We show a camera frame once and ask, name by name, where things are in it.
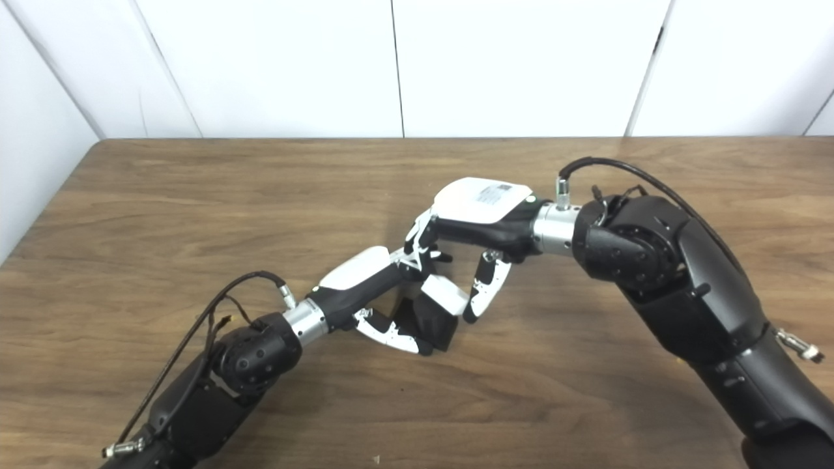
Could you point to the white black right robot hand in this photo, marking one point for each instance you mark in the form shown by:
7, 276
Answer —
482, 208

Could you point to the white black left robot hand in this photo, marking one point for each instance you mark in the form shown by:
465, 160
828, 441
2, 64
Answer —
355, 277

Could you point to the white square piece with hole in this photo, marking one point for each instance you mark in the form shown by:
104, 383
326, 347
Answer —
446, 293

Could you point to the black peg with square base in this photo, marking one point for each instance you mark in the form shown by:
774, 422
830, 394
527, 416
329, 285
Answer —
433, 326

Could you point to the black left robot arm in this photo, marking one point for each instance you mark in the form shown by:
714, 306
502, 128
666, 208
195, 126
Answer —
251, 358

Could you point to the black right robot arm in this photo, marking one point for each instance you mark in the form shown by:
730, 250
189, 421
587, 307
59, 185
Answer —
684, 286

